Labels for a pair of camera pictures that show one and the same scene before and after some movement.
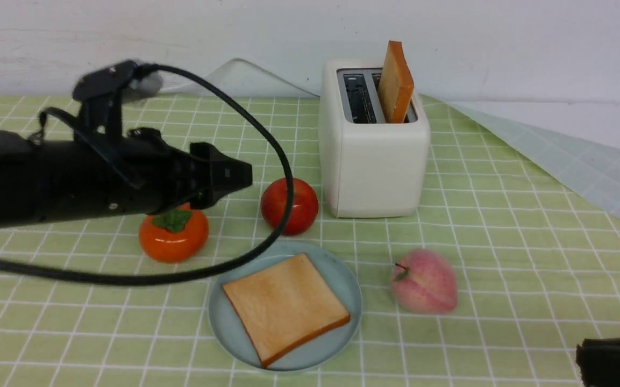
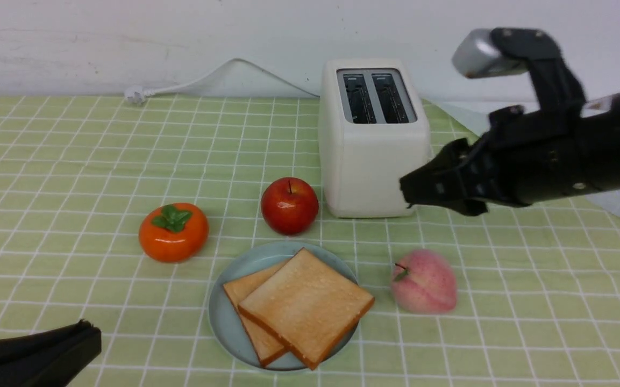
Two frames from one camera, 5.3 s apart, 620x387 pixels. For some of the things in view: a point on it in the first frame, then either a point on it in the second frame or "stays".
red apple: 273,203 stays
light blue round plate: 335,270 stays
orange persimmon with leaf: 175,235 stays
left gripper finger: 205,197 to 50,358
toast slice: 396,86 to 306,305
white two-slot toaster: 372,167 stays
